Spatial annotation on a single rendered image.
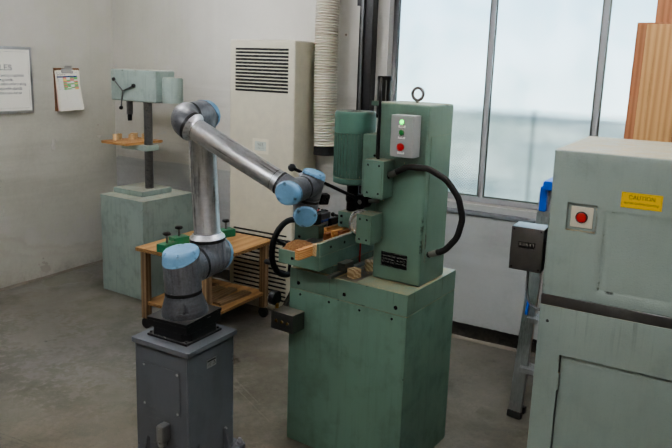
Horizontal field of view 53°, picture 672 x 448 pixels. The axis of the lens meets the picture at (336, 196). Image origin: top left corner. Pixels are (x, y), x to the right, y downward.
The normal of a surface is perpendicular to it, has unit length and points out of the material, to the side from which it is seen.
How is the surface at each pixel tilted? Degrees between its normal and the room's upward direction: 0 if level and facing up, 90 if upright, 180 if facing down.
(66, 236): 90
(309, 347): 90
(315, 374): 90
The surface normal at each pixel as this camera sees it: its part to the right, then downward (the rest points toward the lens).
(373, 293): -0.57, 0.14
